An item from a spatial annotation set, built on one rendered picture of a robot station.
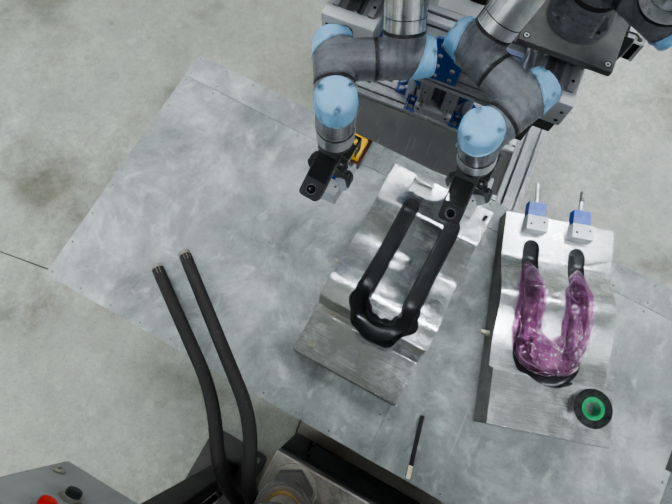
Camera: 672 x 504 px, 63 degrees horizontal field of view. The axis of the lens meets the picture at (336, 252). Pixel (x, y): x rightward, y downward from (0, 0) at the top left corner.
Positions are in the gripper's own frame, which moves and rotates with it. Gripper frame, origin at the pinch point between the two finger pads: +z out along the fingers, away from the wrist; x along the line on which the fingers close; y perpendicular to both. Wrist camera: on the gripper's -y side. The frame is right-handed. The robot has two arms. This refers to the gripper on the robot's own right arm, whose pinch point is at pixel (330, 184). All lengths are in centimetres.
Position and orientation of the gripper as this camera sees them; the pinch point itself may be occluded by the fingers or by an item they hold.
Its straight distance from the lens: 126.0
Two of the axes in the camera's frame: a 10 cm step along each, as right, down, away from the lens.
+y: 4.8, -8.5, 2.3
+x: -8.8, -4.7, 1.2
